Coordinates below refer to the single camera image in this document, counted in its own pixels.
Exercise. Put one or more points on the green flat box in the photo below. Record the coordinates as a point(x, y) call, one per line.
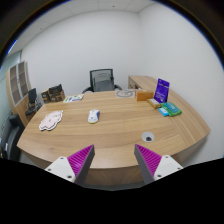
point(171, 108)

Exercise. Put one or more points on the green white leaflet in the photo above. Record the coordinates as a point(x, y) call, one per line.
point(73, 98)

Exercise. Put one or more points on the pink cartoon mouse pad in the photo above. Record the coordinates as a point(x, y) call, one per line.
point(51, 120)

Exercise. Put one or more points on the black office chair left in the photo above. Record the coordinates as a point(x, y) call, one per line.
point(32, 101)

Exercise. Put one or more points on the round grey coaster pad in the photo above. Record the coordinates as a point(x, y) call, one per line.
point(128, 93)

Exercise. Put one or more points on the dark brown desk organiser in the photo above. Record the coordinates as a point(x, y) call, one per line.
point(53, 94)

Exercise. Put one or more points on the grey mesh office chair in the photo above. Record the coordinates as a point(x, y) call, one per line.
point(101, 80)

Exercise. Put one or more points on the black side chair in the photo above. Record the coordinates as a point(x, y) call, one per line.
point(11, 134)

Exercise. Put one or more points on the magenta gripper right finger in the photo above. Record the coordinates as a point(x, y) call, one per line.
point(154, 166)

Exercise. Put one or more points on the wooden side desk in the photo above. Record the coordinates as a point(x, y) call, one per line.
point(142, 82)

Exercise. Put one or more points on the orange cardboard box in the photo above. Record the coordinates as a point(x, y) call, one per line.
point(143, 95)

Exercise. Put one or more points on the purple standing card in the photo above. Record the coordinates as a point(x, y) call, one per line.
point(162, 90)

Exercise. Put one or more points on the white computer mouse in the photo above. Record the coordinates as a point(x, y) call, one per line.
point(93, 116)

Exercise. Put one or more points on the blue small box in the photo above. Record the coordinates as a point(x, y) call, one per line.
point(163, 112)

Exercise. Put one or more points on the wooden shelf cabinet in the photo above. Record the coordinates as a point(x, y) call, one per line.
point(17, 87)

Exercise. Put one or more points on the tan small box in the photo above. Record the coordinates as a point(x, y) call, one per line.
point(154, 103)

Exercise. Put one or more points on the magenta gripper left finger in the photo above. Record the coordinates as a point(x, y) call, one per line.
point(75, 167)

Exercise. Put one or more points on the grey cable grommet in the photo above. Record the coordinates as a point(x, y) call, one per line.
point(148, 137)

